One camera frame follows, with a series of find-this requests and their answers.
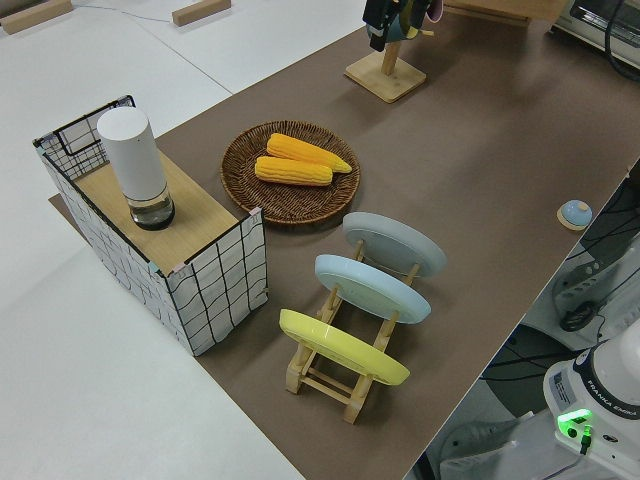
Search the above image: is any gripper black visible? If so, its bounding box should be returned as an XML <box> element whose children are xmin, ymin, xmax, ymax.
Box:
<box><xmin>362</xmin><ymin>0</ymin><xmax>432</xmax><ymax>51</ymax></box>

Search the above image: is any wooden drawer front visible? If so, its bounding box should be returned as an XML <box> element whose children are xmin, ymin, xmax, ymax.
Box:
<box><xmin>449</xmin><ymin>0</ymin><xmax>571</xmax><ymax>20</ymax></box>

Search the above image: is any light wooden drawer cabinet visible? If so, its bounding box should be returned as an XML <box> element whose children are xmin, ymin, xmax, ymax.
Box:
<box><xmin>442</xmin><ymin>0</ymin><xmax>571</xmax><ymax>27</ymax></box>

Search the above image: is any dark blue mug yellow inside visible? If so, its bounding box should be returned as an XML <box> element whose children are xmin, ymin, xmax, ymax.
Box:
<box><xmin>367</xmin><ymin>0</ymin><xmax>424</xmax><ymax>44</ymax></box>

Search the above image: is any wooden mug tree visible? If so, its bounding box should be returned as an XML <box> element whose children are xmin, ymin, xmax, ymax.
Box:
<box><xmin>343</xmin><ymin>27</ymin><xmax>435</xmax><ymax>105</ymax></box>

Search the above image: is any yellow corn cob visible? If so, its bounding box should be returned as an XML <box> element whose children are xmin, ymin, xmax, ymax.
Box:
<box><xmin>266</xmin><ymin>132</ymin><xmax>354</xmax><ymax>175</ymax></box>
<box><xmin>254</xmin><ymin>155</ymin><xmax>335</xmax><ymax>188</ymax></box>

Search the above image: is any brown table mat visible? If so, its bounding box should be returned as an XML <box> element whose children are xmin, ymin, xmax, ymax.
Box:
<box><xmin>48</xmin><ymin>0</ymin><xmax>640</xmax><ymax>480</ymax></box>

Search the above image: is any white toaster oven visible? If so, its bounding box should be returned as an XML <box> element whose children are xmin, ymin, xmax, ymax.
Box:
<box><xmin>544</xmin><ymin>0</ymin><xmax>640</xmax><ymax>57</ymax></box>

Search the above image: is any short wooden block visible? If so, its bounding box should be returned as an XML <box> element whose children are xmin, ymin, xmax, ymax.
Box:
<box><xmin>171</xmin><ymin>0</ymin><xmax>233</xmax><ymax>27</ymax></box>

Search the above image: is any round brown wicker basket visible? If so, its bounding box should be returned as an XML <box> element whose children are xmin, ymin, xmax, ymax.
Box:
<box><xmin>220</xmin><ymin>119</ymin><xmax>362</xmax><ymax>230</ymax></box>

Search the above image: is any grey plate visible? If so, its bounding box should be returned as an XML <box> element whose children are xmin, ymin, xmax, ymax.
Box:
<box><xmin>342</xmin><ymin>211</ymin><xmax>447</xmax><ymax>279</ymax></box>

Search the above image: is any small blue dome bell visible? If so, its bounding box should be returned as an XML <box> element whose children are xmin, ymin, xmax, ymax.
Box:
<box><xmin>556</xmin><ymin>199</ymin><xmax>594</xmax><ymax>232</ymax></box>

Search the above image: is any light blue plate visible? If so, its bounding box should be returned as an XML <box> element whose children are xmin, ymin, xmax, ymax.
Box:
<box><xmin>314</xmin><ymin>254</ymin><xmax>432</xmax><ymax>325</ymax></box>

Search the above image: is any white cylindrical bottle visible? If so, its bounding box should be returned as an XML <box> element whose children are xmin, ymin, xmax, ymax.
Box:
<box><xmin>96</xmin><ymin>109</ymin><xmax>177</xmax><ymax>232</ymax></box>

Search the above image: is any yellow plate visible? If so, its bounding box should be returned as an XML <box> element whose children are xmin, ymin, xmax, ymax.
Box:
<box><xmin>278</xmin><ymin>308</ymin><xmax>412</xmax><ymax>386</ymax></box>

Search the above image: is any wooden plate rack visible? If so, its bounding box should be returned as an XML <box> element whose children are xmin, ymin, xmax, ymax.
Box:
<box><xmin>284</xmin><ymin>238</ymin><xmax>421</xmax><ymax>425</ymax></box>

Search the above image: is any long wooden block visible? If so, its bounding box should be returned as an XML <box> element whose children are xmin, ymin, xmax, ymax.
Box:
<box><xmin>0</xmin><ymin>0</ymin><xmax>73</xmax><ymax>35</ymax></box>

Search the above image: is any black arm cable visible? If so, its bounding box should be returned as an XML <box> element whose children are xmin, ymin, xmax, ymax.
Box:
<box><xmin>602</xmin><ymin>0</ymin><xmax>640</xmax><ymax>82</ymax></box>

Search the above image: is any wire grid wooden shelf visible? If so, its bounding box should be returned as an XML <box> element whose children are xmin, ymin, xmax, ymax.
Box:
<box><xmin>32</xmin><ymin>94</ymin><xmax>269</xmax><ymax>357</ymax></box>

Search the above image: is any black coiled cable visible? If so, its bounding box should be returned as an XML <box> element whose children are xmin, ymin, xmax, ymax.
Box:
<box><xmin>559</xmin><ymin>302</ymin><xmax>599</xmax><ymax>332</ymax></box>

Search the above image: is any black base cable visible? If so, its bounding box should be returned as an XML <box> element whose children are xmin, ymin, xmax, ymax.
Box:
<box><xmin>487</xmin><ymin>344</ymin><xmax>601</xmax><ymax>386</ymax></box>

